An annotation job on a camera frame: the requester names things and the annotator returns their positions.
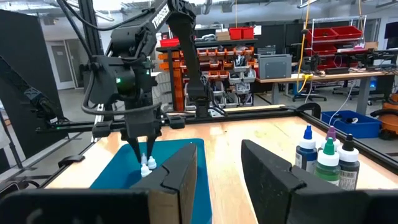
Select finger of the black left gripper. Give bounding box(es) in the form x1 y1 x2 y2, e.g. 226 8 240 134
126 136 143 164
146 133 159 159

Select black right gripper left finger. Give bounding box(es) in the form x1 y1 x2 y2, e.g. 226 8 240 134
0 142 199 224

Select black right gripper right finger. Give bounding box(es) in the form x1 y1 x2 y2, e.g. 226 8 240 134
241 139 398 224

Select large blue food coloring bottle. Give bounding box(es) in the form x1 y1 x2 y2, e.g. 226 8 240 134
294 124 318 174

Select large green food coloring bottle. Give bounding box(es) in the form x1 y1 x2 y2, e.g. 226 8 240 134
313 138 341 187

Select large black food coloring bottle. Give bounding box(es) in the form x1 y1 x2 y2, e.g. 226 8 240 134
337 133 361 191

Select large purple food coloring bottle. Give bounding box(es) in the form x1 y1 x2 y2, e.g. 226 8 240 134
320 126 341 153

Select blue plastic bin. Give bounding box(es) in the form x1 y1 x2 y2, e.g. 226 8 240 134
89 138 213 224

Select black table clamp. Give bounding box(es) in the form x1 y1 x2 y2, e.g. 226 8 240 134
295 101 322 121
57 154 86 169

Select red plastic bin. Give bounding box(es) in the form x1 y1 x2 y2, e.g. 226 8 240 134
241 27 255 40
159 37 180 48
306 27 339 43
229 27 243 40
331 26 364 40

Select orange drawer parts rack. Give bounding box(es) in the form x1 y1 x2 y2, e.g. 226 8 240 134
157 46 259 111

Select blue storage bin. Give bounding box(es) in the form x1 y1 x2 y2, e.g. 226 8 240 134
320 110 382 139

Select black partition panel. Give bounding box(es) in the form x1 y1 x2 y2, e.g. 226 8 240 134
0 9 65 159

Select wooden top workbench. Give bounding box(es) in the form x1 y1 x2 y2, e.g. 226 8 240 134
254 70 398 116

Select orange black shop vacuum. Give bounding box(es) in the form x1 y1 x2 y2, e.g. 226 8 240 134
369 93 398 141

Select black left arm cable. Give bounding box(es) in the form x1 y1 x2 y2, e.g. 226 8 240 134
55 0 162 116

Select black aluminium table frame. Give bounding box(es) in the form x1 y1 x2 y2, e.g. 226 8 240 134
0 0 398 200

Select yellow hanging extension cord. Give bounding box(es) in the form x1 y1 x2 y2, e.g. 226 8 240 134
297 0 313 94

